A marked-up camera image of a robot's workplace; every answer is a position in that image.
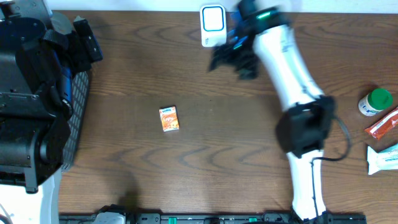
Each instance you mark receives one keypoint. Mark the green lid jar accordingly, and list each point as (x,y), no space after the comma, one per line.
(375,102)

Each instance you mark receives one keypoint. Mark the white barcode scanner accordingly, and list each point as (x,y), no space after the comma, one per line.
(213,25)

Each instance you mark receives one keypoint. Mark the orange candy bar wrapper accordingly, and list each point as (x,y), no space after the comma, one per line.
(383,126)

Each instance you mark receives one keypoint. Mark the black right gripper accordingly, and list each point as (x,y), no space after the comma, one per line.
(221,58)

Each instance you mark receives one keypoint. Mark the teal wipes packet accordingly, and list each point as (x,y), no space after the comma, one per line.
(383,160)

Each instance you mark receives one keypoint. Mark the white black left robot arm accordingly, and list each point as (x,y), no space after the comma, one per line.
(46,60)

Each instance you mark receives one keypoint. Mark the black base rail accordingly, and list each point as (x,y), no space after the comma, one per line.
(117,214)

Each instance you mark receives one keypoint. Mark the grey plastic mesh basket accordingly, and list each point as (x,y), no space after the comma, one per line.
(80,90)

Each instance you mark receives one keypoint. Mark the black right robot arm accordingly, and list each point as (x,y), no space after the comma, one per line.
(266,37)

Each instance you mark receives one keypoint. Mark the small orange snack box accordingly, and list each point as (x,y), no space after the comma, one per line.
(169,119)

